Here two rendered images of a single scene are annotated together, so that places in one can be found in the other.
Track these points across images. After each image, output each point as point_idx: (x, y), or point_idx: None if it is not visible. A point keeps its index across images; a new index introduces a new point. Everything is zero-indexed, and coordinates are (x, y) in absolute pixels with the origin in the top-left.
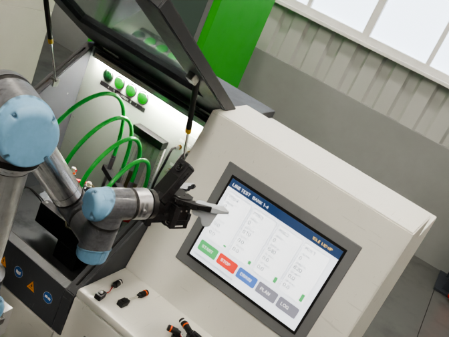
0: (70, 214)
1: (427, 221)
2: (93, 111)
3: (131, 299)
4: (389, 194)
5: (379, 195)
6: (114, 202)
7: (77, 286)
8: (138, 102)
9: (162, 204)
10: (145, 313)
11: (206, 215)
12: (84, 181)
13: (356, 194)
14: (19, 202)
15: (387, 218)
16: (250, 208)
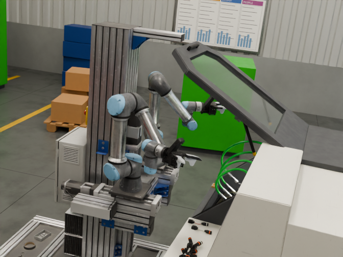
0: None
1: (282, 206)
2: None
3: (201, 231)
4: (285, 190)
5: (272, 185)
6: (147, 143)
7: (192, 217)
8: None
9: (168, 153)
10: (196, 235)
11: (178, 162)
12: (218, 174)
13: (250, 177)
14: (120, 132)
15: (240, 185)
16: None
